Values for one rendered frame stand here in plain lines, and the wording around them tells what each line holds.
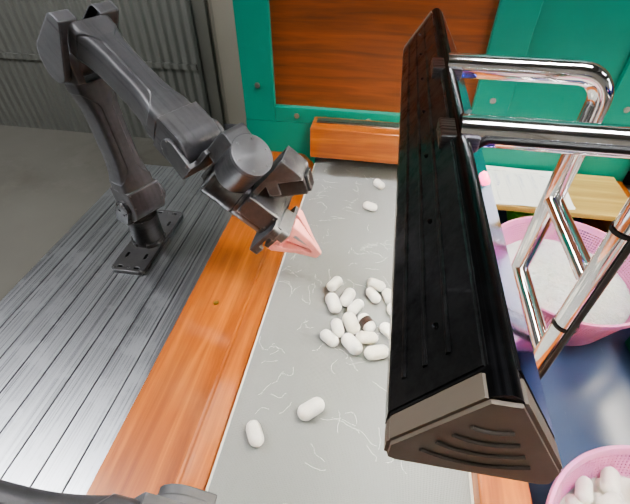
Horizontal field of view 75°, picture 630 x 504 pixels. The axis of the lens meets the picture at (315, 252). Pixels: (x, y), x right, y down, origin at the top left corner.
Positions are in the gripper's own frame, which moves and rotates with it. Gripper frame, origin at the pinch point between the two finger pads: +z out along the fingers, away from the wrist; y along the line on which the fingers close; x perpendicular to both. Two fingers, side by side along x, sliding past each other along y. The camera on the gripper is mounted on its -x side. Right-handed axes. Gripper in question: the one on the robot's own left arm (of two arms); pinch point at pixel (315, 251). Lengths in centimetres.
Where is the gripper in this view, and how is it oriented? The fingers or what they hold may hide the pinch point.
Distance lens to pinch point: 65.5
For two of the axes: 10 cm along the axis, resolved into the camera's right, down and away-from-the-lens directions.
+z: 7.5, 5.6, 3.4
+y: 1.7, -6.7, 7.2
